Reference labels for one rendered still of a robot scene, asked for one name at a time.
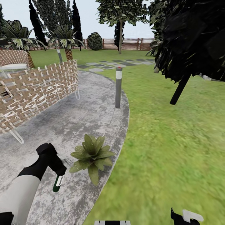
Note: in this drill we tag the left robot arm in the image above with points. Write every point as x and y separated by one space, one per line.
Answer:
15 203

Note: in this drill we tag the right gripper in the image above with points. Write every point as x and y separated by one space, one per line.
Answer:
178 219

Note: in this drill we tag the bush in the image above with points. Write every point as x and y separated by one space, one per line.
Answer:
94 41
154 44
65 37
18 37

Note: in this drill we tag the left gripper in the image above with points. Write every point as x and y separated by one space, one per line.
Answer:
58 167

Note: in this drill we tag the insectifuge atomizer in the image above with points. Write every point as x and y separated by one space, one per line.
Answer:
58 182

